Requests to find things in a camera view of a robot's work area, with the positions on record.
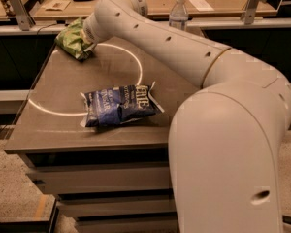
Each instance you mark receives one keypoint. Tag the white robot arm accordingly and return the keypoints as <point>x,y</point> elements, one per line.
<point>224,139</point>

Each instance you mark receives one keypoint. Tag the grey drawer cabinet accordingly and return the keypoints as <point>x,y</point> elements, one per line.
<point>108,179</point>

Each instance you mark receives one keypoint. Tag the white paper note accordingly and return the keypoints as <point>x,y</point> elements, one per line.
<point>201,5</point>

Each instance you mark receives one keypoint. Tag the blue chip bag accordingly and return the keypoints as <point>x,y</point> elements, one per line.
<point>118,105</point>

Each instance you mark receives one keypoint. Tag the left metal bracket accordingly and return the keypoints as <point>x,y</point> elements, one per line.
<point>24,20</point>

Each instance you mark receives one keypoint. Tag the clear plastic water bottle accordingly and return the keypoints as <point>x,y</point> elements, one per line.
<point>178,16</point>

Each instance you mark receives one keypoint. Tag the metal bracket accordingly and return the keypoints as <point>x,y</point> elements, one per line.
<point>24,20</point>
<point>253,4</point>

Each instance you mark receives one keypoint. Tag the small paper packet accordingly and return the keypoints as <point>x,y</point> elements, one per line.
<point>56,5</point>

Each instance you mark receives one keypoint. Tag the right metal bracket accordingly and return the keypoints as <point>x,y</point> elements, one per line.
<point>253,4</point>

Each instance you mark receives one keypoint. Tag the green rice chip bag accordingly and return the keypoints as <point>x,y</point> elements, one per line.
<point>72,39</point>

